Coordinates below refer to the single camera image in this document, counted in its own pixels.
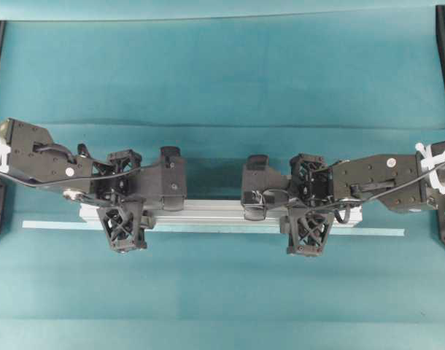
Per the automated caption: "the teal table mat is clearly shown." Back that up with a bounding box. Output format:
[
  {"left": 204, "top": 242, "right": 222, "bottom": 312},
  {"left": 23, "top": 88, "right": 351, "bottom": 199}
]
[{"left": 0, "top": 8, "right": 445, "bottom": 349}]

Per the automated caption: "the silver aluminium extrusion rail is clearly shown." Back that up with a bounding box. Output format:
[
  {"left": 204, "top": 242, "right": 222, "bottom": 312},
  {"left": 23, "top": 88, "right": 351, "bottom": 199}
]
[{"left": 78, "top": 198, "right": 365, "bottom": 233}]

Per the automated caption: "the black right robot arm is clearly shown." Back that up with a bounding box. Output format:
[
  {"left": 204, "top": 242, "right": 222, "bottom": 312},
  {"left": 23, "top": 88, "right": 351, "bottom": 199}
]
[{"left": 241, "top": 141, "right": 445, "bottom": 257}]

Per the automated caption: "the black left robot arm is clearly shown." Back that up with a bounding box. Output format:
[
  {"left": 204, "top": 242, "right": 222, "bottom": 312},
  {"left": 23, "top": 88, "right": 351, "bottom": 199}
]
[{"left": 0, "top": 118, "right": 187, "bottom": 253}]

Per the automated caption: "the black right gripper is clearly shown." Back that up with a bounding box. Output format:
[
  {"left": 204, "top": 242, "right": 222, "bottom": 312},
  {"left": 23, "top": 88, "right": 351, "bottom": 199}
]
[{"left": 241, "top": 153, "right": 334, "bottom": 257}]

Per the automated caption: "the pale tape strip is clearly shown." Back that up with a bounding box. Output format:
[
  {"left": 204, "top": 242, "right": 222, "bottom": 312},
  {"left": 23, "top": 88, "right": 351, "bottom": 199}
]
[{"left": 22, "top": 220, "right": 405, "bottom": 237}]

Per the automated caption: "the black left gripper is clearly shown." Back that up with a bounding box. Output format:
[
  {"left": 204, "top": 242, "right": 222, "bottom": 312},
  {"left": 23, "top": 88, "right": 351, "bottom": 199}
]
[{"left": 76, "top": 146, "right": 187, "bottom": 254}]

